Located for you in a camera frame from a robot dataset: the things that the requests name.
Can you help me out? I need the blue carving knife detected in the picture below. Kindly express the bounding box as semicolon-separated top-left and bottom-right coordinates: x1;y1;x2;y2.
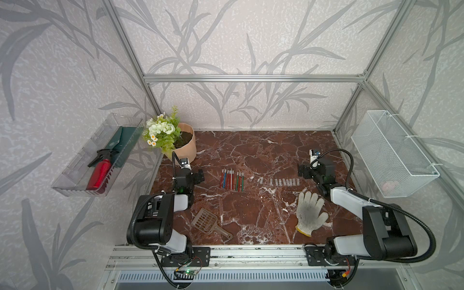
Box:
222;169;228;189

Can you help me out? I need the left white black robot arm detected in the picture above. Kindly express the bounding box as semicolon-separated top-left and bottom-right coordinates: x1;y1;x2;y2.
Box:
126;168;204;260

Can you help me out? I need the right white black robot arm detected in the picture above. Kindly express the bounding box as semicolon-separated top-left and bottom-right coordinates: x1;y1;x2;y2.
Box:
296;155;437;263

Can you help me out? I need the white work glove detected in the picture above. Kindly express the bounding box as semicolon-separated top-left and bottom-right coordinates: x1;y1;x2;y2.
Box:
296;192;329;237

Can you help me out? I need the terracotta flower pot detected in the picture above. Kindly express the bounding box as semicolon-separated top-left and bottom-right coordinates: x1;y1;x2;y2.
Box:
174;123;197;163

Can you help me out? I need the brown plastic scoop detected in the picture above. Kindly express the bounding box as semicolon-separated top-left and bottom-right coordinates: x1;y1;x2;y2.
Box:
192;208;233;240

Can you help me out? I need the artificial white flower plant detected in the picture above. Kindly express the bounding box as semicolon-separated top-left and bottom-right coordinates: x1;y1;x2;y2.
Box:
143;106;181;158

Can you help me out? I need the green garden trowel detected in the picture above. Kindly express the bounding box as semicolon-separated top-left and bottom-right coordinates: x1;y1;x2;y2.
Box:
105;126;143;168

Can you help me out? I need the red spray bottle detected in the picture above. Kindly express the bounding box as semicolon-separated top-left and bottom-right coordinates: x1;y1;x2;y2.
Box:
86;149;118;193

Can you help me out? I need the small circuit board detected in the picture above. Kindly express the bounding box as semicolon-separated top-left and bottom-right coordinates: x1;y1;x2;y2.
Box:
174;268;201;280

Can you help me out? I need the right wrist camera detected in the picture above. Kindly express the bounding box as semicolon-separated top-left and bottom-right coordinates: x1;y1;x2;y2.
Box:
309;149;321;169

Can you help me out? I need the white wire mesh basket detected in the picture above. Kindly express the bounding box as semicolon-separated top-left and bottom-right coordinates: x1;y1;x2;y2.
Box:
352;110;440;198

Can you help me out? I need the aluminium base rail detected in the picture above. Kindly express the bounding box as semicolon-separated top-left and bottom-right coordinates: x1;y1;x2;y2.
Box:
104;243;410;271

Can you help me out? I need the clear plastic wall tray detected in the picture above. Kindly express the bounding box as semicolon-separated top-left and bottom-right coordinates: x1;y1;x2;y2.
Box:
51;113;143;197

